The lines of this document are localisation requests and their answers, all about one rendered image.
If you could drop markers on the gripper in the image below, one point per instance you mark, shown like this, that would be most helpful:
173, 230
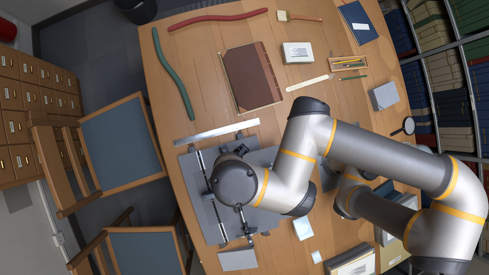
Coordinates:
228, 157

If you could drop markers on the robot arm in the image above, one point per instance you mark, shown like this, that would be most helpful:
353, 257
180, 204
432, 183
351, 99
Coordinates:
366, 149

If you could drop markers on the grey book cradle base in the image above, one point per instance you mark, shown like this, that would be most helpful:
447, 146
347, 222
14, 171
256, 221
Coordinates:
198, 175

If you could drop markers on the dark grey end stop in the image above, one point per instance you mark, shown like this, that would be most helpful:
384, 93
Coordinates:
207, 196

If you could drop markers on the brown leather book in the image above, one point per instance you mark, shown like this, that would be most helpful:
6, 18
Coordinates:
250, 78

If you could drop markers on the grey cradle wing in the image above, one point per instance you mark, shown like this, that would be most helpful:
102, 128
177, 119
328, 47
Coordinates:
237, 259

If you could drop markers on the blue book with white label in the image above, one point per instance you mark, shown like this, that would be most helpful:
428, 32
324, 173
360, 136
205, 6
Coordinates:
357, 19

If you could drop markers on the steel ruler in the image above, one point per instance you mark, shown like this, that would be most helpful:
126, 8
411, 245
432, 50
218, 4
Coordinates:
216, 132

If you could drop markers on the dark metal prop rod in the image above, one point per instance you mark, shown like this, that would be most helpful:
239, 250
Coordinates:
244, 223

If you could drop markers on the green foam snake weight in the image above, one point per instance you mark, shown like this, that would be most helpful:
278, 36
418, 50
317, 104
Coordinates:
172, 73

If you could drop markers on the cream bone folder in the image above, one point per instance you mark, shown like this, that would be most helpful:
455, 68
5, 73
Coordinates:
306, 83

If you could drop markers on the wooden chair with blue seat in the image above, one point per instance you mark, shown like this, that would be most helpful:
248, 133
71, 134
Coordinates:
120, 143
143, 254

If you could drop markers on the white printed box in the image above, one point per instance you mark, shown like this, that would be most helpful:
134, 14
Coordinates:
298, 52

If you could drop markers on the wooden pencil tray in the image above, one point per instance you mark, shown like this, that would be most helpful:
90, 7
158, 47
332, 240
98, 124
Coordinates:
332, 68

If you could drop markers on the red foam snake weight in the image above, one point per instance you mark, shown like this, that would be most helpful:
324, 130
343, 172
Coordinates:
214, 18

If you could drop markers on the small white cube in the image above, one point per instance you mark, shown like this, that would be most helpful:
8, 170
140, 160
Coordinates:
316, 257

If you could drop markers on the green pencil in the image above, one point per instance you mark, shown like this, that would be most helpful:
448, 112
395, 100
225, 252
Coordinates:
353, 65
352, 77

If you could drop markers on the yellow pencil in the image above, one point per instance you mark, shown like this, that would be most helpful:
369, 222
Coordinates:
347, 61

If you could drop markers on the grey cardboard box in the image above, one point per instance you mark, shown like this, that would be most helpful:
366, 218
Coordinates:
385, 95

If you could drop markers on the grey box with papers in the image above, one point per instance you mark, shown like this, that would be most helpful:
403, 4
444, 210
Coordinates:
351, 263

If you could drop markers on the black waste bin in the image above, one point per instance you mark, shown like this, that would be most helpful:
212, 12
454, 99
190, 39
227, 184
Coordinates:
135, 10

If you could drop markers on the grey archive box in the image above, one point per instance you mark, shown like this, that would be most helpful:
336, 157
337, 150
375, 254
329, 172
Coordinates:
386, 235

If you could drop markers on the black magnifying glass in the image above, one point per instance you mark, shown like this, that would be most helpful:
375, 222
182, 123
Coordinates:
409, 125

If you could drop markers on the brown cardboard box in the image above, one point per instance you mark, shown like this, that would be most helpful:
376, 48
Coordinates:
389, 256

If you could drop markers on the wooden card catalogue cabinet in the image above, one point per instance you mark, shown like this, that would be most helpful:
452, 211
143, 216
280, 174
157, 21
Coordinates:
26, 114

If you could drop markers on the metal bookshelf with books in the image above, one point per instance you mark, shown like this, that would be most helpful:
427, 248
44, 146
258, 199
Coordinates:
443, 95

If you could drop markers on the red fire extinguisher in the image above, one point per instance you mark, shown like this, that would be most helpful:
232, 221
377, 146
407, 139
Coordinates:
7, 29

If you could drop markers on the black and white rail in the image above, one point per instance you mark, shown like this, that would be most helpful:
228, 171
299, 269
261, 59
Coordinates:
202, 165

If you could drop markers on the white wall socket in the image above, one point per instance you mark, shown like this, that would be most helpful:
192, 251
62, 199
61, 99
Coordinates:
58, 239

